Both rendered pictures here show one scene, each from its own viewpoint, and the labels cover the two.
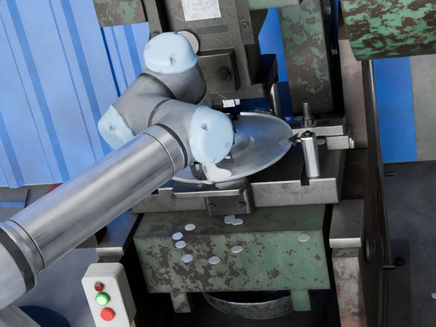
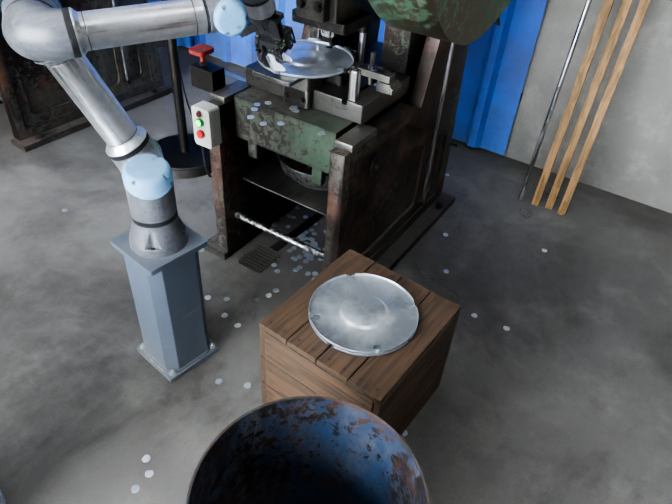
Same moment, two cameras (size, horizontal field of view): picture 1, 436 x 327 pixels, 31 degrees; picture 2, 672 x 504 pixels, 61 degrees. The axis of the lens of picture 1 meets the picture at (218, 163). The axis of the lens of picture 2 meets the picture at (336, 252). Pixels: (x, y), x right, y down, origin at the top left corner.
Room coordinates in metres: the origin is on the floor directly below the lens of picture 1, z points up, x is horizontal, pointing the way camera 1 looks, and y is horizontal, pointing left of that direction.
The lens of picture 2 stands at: (-0.16, -0.55, 1.44)
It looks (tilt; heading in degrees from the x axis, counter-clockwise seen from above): 40 degrees down; 14
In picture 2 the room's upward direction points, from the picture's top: 4 degrees clockwise
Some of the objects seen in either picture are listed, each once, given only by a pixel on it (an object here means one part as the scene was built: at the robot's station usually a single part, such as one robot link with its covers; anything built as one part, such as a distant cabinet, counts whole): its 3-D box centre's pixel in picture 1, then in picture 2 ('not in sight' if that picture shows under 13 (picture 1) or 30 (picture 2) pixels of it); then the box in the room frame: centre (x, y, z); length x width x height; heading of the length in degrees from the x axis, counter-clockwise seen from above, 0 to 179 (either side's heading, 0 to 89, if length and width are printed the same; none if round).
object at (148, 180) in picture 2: not in sight; (149, 186); (0.88, 0.20, 0.62); 0.13 x 0.12 x 0.14; 40
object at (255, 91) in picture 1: (228, 84); (331, 20); (1.58, -0.05, 0.86); 0.20 x 0.16 x 0.05; 73
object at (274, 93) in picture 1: (273, 93); (362, 41); (1.61, -0.15, 0.81); 0.02 x 0.02 x 0.14
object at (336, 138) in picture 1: (313, 122); (374, 69); (1.52, -0.22, 0.76); 0.17 x 0.06 x 0.10; 73
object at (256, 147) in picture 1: (222, 145); (305, 57); (1.45, -0.02, 0.78); 0.29 x 0.29 x 0.01
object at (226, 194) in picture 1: (224, 185); (296, 84); (1.41, 0.00, 0.72); 0.25 x 0.14 x 0.14; 163
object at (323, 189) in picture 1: (242, 161); (327, 79); (1.57, -0.05, 0.68); 0.45 x 0.30 x 0.06; 73
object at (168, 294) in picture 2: not in sight; (169, 299); (0.88, 0.19, 0.23); 0.19 x 0.19 x 0.45; 65
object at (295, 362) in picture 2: not in sight; (357, 357); (0.89, -0.38, 0.18); 0.40 x 0.38 x 0.35; 160
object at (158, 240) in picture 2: not in sight; (156, 225); (0.88, 0.19, 0.50); 0.15 x 0.15 x 0.10
